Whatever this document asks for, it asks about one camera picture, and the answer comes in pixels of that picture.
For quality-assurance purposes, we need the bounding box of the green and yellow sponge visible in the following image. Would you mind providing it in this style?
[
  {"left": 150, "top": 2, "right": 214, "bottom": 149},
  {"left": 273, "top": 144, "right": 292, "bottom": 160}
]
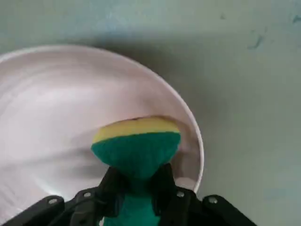
[{"left": 90, "top": 117, "right": 182, "bottom": 226}]

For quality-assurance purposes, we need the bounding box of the pink plate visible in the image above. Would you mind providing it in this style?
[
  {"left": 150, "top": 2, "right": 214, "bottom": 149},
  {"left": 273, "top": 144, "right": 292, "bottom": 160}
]
[{"left": 0, "top": 44, "right": 204, "bottom": 221}]

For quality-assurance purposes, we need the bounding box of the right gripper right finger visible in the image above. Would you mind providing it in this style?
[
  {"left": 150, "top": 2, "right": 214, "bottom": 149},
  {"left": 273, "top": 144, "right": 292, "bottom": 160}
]
[{"left": 150, "top": 162, "right": 258, "bottom": 226}]

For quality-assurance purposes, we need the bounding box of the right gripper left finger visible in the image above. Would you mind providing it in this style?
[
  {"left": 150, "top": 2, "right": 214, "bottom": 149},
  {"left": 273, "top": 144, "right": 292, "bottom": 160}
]
[{"left": 4, "top": 165, "right": 129, "bottom": 226}]

